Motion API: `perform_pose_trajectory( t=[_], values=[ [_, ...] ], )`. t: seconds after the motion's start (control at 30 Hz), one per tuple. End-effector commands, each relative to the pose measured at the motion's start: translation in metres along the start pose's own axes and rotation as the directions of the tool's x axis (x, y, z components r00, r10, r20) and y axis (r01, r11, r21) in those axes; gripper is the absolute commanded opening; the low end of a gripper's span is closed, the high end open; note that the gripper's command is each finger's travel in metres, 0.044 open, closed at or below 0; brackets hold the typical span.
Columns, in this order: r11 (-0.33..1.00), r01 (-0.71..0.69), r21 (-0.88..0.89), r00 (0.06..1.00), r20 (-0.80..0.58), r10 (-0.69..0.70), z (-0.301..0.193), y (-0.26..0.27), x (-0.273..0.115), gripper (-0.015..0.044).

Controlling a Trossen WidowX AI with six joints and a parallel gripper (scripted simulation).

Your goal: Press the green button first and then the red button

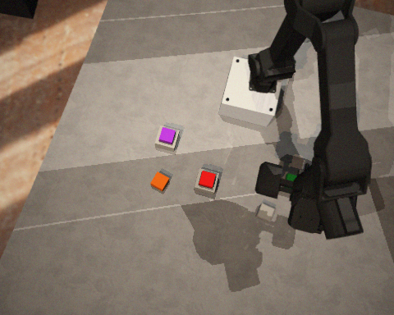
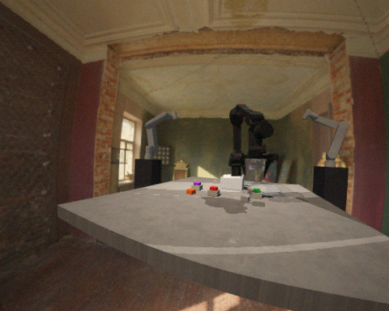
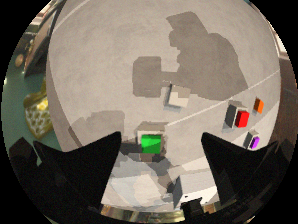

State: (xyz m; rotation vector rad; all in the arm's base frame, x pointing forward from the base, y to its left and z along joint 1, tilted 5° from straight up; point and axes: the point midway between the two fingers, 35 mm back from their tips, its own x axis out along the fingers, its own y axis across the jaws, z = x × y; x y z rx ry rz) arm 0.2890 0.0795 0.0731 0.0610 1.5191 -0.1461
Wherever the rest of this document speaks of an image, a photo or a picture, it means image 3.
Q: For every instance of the orange block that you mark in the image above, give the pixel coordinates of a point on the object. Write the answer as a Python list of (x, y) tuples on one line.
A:
[(258, 106)]

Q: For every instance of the red button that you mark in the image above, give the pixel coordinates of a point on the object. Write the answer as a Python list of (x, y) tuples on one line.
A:
[(237, 116)]

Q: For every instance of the green button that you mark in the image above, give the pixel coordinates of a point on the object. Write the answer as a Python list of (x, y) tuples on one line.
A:
[(150, 138)]

